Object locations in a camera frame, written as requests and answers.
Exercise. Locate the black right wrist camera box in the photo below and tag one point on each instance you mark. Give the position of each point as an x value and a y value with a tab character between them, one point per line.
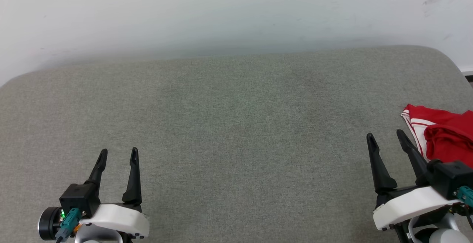
449	178

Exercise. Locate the grey fabric sofa seat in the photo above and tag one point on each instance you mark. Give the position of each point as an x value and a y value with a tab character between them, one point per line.
240	124

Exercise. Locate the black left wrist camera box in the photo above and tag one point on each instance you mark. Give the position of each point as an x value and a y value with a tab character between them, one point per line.
79	198

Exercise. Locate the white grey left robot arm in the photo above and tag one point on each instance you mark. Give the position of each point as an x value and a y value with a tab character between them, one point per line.
96	235

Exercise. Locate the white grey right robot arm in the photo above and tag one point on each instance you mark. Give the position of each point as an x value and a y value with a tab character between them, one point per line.
439	235

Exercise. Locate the red white-striped sports garment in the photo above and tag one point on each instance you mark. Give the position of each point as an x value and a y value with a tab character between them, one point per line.
447	143

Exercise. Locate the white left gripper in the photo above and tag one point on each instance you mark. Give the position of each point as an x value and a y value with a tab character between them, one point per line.
118	219

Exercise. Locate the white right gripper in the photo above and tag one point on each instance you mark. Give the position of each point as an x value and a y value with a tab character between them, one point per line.
406	204

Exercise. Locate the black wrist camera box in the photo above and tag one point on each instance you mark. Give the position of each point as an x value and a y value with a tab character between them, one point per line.
449	178
79	198

